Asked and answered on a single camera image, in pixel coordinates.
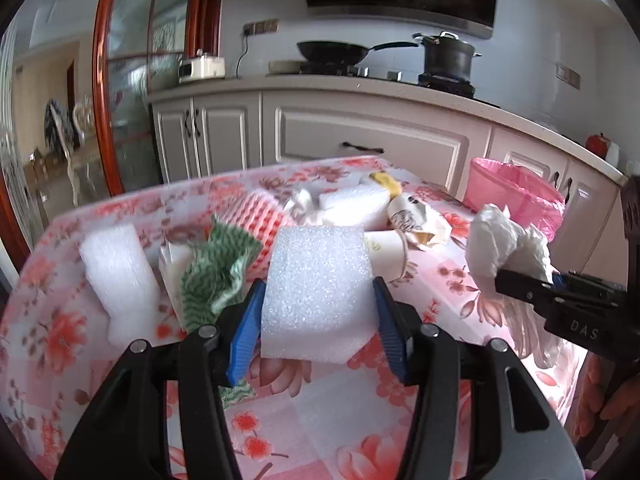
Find white dining chair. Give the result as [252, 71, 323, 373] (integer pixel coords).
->
[42, 97, 97, 201]

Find dark wooden chair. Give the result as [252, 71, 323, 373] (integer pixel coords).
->
[617, 174, 640, 271]

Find green wavy patterned cloth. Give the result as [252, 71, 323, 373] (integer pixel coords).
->
[179, 214, 264, 410]

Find black power cable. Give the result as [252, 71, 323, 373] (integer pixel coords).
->
[235, 32, 249, 78]

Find white rice cooker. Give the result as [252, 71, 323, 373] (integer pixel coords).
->
[178, 49, 226, 83]

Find yellow banana peel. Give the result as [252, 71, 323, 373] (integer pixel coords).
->
[369, 172, 403, 196]

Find white foam block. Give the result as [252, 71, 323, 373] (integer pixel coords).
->
[260, 225, 378, 365]
[79, 224, 161, 347]
[319, 185, 396, 229]

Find pink floral tablecloth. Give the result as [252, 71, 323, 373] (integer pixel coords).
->
[0, 156, 618, 480]

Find black drawer handle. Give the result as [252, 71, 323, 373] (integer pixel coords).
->
[341, 141, 386, 155]

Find white kitchen cabinet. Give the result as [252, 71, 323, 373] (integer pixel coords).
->
[147, 75, 631, 281]

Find black frying pan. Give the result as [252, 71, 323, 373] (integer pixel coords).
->
[296, 40, 420, 66]

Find wall outlet plate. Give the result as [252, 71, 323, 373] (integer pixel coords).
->
[556, 62, 581, 88]

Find crumpled white tissue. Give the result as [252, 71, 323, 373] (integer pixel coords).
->
[285, 187, 326, 226]

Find black gas stove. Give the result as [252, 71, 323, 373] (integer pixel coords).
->
[265, 60, 501, 108]

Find white paper cup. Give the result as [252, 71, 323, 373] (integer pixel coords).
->
[364, 230, 411, 283]

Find pink foam fruit net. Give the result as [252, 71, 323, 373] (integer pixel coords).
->
[215, 191, 296, 273]

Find black pot with lid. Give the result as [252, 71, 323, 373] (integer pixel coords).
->
[412, 31, 483, 81]

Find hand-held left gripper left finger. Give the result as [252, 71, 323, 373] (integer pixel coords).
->
[54, 279, 268, 480]

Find red apple shaped jar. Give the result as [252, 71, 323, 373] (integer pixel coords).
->
[586, 132, 611, 161]

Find trash bin with pink bag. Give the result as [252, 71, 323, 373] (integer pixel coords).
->
[462, 157, 566, 241]

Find red framed glass door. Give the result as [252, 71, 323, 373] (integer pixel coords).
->
[92, 0, 223, 196]

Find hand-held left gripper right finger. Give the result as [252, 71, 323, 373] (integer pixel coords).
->
[372, 276, 583, 480]

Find white plastic bag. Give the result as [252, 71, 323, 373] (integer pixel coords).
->
[466, 204, 563, 371]

